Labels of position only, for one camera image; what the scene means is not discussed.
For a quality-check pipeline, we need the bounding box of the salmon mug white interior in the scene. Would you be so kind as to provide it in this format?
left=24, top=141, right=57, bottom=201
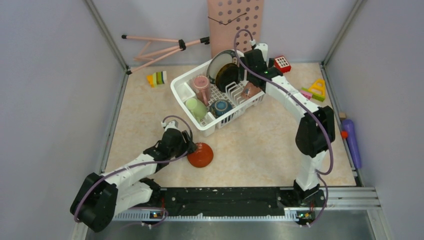
left=240, top=81, right=262, bottom=100

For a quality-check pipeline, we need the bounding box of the light green mug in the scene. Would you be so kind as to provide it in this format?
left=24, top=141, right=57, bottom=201
left=185, top=98, right=208, bottom=122

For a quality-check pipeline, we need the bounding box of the black plate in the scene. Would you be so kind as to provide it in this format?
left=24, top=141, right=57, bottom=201
left=215, top=63, right=240, bottom=93

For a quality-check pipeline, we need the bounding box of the white plate green rim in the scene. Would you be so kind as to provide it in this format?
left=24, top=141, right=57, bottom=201
left=206, top=49, right=238, bottom=84

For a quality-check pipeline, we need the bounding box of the white plastic dish rack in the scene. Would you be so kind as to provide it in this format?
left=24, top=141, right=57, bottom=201
left=170, top=60, right=265, bottom=137

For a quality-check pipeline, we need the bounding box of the brown ceramic bowl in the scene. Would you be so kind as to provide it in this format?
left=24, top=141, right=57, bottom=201
left=209, top=99, right=233, bottom=118

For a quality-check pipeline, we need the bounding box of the pink patterned mug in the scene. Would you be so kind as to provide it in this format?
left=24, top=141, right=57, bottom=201
left=192, top=75, right=211, bottom=106

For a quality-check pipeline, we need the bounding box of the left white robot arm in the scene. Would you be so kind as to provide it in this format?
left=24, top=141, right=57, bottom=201
left=70, top=116, right=197, bottom=233

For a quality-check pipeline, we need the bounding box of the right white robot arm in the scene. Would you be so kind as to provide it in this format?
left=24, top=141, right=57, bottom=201
left=239, top=40, right=336, bottom=206

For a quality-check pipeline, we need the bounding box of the red grid toy block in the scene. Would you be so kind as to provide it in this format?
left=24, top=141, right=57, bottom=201
left=274, top=55, right=292, bottom=74

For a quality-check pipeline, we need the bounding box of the pink toy brick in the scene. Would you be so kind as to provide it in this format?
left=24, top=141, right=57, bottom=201
left=300, top=90, right=313, bottom=100

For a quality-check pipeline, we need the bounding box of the yellow triangular toy block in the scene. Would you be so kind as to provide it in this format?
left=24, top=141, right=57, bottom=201
left=308, top=79, right=326, bottom=97

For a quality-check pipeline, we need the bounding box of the green toy brick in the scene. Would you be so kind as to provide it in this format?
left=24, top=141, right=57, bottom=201
left=301, top=87, right=326, bottom=102

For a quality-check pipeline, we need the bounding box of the pink perforated board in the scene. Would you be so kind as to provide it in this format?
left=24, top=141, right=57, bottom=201
left=207, top=0, right=265, bottom=57

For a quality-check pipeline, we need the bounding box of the multicolour striped toy block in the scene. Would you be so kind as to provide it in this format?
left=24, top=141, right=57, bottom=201
left=146, top=71, right=168, bottom=88

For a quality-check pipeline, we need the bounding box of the pink tripod stand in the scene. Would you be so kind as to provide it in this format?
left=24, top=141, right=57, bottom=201
left=121, top=34, right=210, bottom=76

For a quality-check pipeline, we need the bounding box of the purple cylinder toy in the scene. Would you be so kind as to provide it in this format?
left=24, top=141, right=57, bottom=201
left=341, top=119, right=362, bottom=169

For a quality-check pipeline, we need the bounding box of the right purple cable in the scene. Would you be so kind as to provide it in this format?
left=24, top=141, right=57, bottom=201
left=233, top=28, right=334, bottom=228

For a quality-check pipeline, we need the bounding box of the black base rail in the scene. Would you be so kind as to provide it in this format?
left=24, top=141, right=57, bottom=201
left=136, top=187, right=325, bottom=217

